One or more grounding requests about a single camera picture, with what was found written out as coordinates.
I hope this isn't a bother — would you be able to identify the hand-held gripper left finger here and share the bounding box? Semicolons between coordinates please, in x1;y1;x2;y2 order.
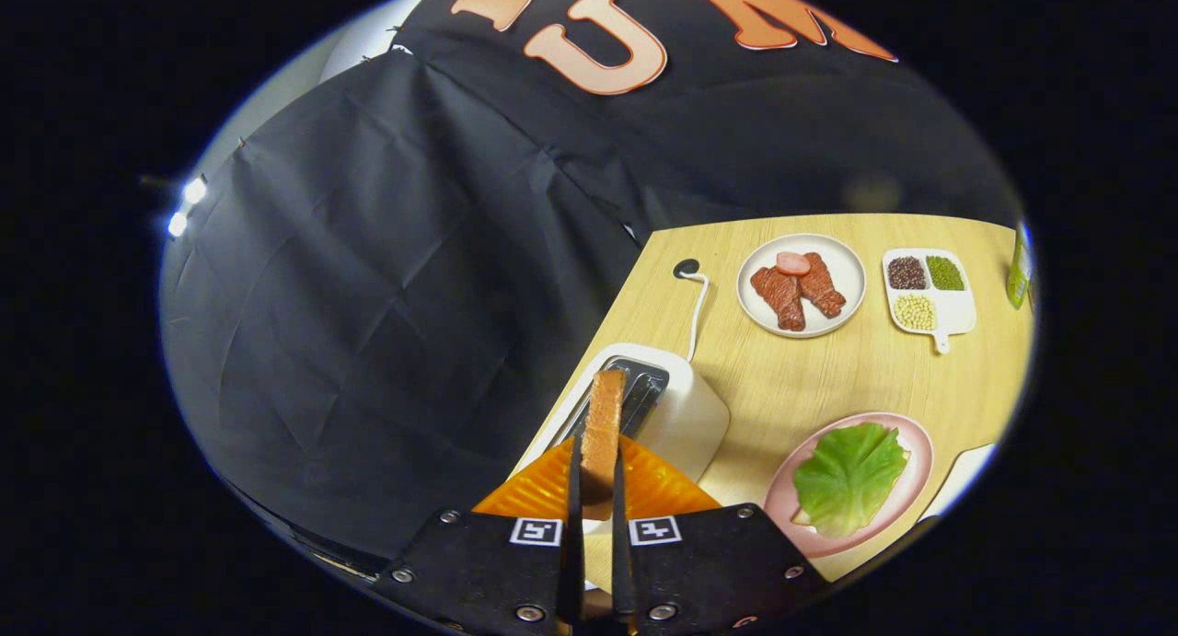
373;436;586;636

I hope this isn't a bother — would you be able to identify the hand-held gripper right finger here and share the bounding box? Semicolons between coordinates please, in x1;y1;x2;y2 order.
609;436;831;636

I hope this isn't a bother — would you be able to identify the toasted bread slice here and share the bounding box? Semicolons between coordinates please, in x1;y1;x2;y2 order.
580;369;627;522

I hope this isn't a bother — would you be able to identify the green lettuce leaf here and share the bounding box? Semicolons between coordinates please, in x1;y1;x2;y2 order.
792;422;911;539

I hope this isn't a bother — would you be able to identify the white toaster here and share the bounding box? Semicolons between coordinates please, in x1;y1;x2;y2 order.
509;342;732;538

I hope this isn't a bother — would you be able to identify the brown meat piece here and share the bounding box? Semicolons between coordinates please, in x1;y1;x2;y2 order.
799;252;848;319
750;266;807;332

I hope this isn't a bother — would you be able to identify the pink plate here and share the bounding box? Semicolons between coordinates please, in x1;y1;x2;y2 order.
763;411;936;560

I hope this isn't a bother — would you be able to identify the black backdrop cloth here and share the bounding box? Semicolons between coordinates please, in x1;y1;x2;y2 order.
158;0;1022;563

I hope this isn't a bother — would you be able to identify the white squarish plate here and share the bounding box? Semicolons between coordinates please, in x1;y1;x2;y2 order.
916;443;999;524

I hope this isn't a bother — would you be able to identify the round white plate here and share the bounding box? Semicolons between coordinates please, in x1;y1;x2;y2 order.
736;233;868;340

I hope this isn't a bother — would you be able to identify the pile of yellow soybeans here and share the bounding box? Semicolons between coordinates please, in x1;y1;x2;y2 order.
893;294;938;331

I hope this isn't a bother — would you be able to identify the white divided dish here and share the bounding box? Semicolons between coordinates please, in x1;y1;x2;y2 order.
882;247;977;355

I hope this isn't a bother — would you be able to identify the silver bottle with green label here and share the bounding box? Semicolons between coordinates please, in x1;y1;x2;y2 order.
1006;222;1034;310

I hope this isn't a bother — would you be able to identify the bright room light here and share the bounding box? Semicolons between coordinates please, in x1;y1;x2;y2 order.
166;176;211;239

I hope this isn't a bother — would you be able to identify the white toaster cable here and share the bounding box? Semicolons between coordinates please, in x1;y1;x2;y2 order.
686;270;711;363

